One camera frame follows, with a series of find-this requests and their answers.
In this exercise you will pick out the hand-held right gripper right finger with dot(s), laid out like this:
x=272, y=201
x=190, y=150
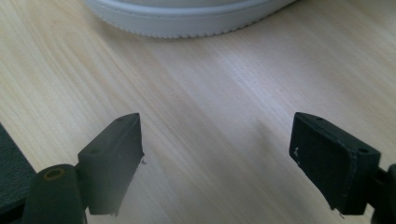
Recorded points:
x=330, y=161

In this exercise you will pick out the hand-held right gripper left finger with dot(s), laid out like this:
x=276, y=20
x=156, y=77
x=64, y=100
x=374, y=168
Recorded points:
x=110, y=161

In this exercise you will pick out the white sneaker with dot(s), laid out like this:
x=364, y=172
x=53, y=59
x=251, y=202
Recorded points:
x=186, y=21

